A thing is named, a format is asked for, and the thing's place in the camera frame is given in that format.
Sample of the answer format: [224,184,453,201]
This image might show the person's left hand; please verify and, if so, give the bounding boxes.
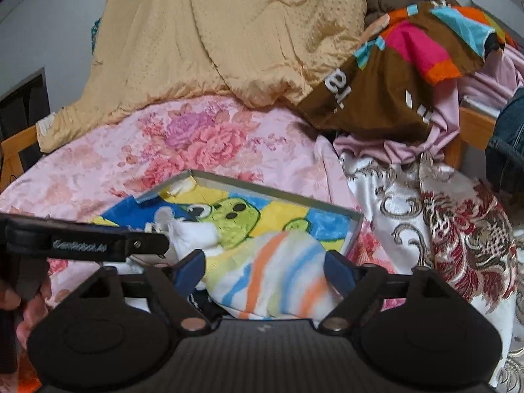
[0,276,54,350]

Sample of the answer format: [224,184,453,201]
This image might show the white orange blue striped sock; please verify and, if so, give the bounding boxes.
[200,231,348,321]

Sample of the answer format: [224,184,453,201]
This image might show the wooden bed side rail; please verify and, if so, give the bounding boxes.
[0,125,44,191]

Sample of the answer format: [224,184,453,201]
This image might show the cartoon frog print box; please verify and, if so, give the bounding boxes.
[96,169,365,279]

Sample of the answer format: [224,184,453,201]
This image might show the white gold damask cloth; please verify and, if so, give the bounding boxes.
[313,135,524,393]

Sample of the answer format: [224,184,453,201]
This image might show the brown multicolour patch cloth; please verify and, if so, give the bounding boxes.
[297,0,518,144]

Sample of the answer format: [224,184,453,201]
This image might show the orange cloth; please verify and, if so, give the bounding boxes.
[14,356,44,393]

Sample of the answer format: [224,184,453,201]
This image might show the yellow dotted blanket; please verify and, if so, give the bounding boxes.
[39,0,367,152]

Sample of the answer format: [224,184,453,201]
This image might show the white fluffy cloth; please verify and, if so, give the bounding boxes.
[143,208,222,265]

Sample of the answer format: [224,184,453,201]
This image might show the teal wall hanging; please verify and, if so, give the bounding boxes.
[91,18,102,56]

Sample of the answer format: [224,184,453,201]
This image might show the white sheet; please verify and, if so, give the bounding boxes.
[460,95,506,119]

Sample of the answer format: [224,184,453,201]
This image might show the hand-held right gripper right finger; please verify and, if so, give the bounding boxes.
[318,250,453,334]

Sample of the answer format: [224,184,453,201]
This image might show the dark cabinet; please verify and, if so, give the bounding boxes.
[0,67,52,164]

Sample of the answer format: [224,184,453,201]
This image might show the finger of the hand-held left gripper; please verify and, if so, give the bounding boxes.
[125,231,170,262]

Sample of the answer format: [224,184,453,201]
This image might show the black printed sock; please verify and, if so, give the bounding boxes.
[186,289,224,318]

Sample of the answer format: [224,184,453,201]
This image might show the lilac cloth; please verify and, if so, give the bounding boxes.
[333,45,524,164]

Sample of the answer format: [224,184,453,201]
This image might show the pink floral bedsheet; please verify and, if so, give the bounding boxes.
[0,94,396,336]

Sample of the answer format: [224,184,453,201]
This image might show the wooden bed frame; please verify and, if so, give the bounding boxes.
[444,106,498,168]

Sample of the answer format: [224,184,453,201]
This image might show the small white cloth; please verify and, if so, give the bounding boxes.
[36,115,56,150]

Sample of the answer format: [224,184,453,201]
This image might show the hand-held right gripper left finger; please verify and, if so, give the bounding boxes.
[78,249,210,336]

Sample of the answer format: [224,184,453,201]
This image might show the blue jeans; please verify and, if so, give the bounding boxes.
[485,88,524,197]

